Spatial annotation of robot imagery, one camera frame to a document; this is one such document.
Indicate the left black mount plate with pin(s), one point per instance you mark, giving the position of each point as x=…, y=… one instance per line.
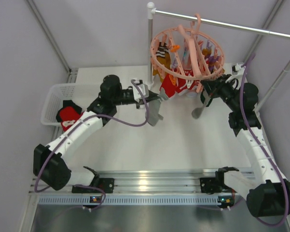
x=105, y=184

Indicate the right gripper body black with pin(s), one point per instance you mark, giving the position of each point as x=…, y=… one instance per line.
x=225, y=89

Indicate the grey sock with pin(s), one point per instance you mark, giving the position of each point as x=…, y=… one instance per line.
x=154, y=108
x=196, y=113

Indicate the white plastic basket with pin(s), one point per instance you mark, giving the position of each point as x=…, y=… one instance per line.
x=81, y=94

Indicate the pink round clip hanger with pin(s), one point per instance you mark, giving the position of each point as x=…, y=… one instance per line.
x=184, y=57

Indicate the red santa sock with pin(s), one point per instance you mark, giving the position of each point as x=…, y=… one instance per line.
x=67, y=116

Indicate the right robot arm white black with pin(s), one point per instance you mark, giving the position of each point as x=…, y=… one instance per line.
x=269, y=193

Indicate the silver clothes rack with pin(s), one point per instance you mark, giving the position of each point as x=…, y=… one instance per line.
x=192, y=45

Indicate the black mount plate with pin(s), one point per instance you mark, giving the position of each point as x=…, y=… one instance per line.
x=105, y=184
x=209, y=185

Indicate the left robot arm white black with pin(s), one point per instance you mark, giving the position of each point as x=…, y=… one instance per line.
x=50, y=162

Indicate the mustard hanging sock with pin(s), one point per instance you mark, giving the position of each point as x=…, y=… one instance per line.
x=162, y=53

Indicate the red hanging sock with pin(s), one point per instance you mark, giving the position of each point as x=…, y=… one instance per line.
x=184, y=86
x=168, y=86

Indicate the black sock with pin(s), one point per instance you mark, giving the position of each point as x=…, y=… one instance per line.
x=70, y=103

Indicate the right black mount plate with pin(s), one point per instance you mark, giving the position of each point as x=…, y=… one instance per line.
x=209, y=185

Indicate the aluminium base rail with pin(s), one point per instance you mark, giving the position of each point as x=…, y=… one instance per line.
x=143, y=188

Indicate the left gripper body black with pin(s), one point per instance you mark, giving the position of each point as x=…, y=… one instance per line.
x=141, y=101

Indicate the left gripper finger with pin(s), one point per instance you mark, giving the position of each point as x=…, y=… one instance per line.
x=152, y=94
x=152, y=98

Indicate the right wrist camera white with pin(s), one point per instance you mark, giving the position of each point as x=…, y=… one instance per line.
x=238, y=68

